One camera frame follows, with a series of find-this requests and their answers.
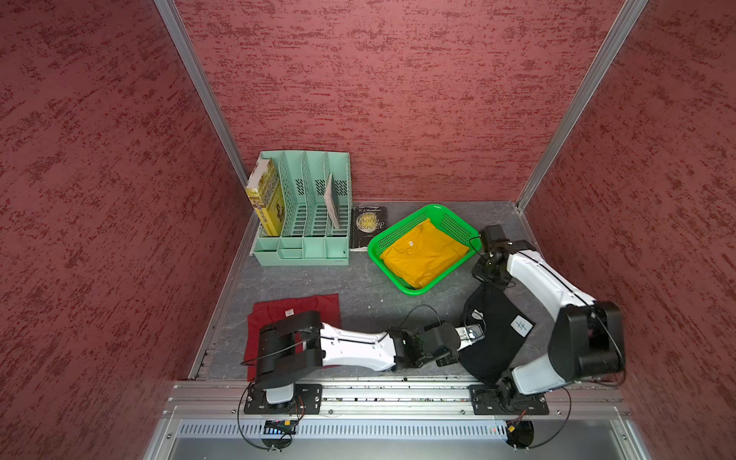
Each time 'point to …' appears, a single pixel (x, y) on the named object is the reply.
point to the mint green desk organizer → (316, 194)
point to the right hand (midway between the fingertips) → (481, 283)
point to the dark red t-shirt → (266, 312)
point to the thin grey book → (332, 200)
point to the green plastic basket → (444, 217)
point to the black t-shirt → (505, 326)
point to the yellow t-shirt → (423, 252)
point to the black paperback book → (366, 223)
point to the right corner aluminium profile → (550, 156)
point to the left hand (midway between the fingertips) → (456, 337)
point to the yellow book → (264, 194)
